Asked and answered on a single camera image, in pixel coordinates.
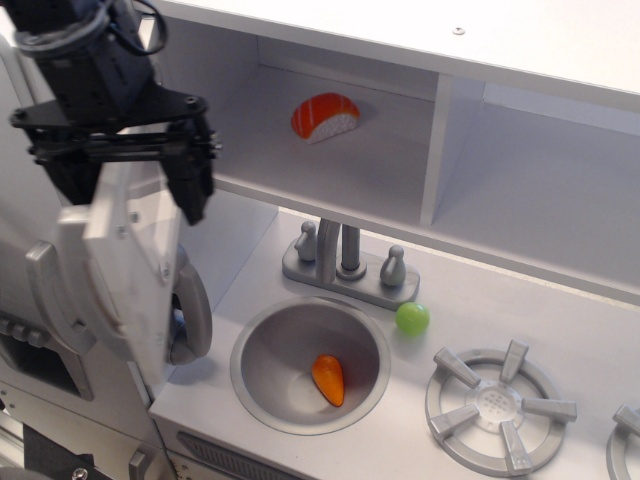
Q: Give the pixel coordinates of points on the grey fridge door handle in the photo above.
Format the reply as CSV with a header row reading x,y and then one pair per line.
x,y
52,301

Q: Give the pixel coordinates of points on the silver toy faucet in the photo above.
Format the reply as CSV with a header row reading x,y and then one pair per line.
x,y
328,255

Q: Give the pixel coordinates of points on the grey oven door handle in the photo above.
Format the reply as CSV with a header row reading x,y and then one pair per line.
x,y
138,465

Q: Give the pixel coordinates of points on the silver stove burner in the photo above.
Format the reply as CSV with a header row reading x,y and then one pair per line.
x,y
495,412
626,429

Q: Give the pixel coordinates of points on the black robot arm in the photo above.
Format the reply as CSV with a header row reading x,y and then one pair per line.
x,y
78,19

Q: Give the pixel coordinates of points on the grey fridge ice dispenser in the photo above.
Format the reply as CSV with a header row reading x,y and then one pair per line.
x,y
34,352

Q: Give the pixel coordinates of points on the white toy microwave door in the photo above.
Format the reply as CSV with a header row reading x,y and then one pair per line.
x,y
118,257

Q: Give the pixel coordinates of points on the green toy ball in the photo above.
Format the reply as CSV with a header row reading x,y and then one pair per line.
x,y
412,318

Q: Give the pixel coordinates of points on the grey toy telephone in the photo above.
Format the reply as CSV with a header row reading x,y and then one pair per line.
x,y
191,330

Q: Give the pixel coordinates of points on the salmon sushi toy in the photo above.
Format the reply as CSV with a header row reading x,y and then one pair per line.
x,y
324,116

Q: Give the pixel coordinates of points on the orange toy carrot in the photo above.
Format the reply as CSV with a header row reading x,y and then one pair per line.
x,y
327,374

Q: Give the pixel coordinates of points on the silver round sink bowl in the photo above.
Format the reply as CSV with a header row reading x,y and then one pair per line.
x,y
271,365

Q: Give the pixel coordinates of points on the white toy kitchen cabinet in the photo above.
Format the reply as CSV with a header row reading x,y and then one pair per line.
x,y
498,144

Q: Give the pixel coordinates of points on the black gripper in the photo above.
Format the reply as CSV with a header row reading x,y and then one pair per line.
x,y
107,107

